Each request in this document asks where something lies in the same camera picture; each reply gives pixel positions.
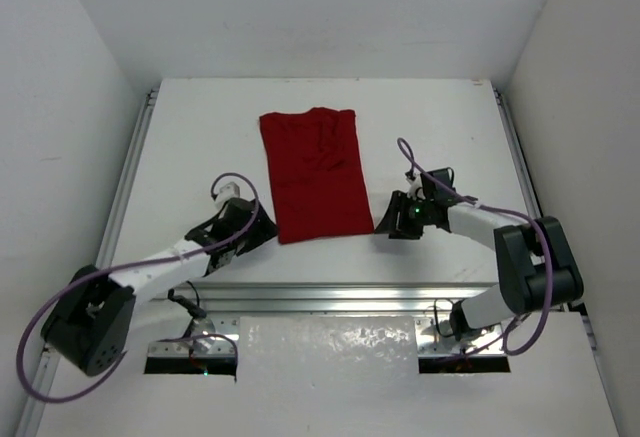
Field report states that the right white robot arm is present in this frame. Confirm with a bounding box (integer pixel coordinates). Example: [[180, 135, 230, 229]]
[[374, 168, 584, 342]]

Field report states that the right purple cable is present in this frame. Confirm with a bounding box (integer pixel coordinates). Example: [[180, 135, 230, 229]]
[[396, 137, 554, 357]]

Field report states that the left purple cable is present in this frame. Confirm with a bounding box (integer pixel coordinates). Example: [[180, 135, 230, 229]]
[[15, 172, 260, 403]]

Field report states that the left black base cable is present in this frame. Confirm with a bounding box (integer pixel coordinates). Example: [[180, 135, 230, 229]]
[[167, 280, 209, 321]]

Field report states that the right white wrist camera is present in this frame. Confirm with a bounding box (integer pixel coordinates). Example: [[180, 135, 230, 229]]
[[405, 171, 424, 200]]

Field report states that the purple cable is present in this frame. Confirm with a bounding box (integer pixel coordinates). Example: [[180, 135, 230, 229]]
[[396, 137, 554, 357], [15, 172, 260, 403]]

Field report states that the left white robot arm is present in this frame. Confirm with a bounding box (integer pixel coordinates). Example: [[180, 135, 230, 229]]
[[40, 197, 278, 377]]

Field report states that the red t-shirt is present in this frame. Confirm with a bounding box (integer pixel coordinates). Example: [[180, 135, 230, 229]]
[[259, 107, 374, 245]]

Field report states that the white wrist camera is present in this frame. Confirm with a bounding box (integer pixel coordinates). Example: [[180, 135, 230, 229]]
[[405, 171, 424, 200], [211, 182, 240, 208]]

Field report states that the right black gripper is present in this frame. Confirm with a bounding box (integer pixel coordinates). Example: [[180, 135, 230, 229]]
[[376, 192, 435, 242]]

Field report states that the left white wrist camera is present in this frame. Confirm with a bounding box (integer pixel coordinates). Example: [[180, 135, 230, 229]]
[[211, 182, 240, 208]]

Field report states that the black base cable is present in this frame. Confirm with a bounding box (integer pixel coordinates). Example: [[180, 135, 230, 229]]
[[167, 280, 209, 321], [432, 296, 459, 341]]

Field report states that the right black base cable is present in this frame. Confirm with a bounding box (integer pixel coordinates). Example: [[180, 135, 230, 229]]
[[432, 296, 459, 341]]

